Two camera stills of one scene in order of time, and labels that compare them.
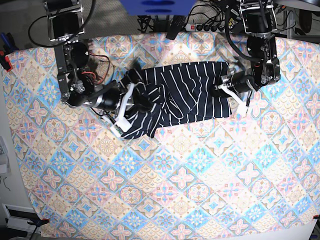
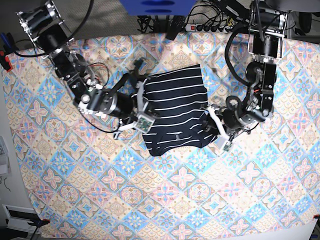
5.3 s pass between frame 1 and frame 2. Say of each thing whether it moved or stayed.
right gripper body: moved
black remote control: stayed
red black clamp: stayed
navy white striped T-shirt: moved
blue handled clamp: stayed
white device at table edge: stayed
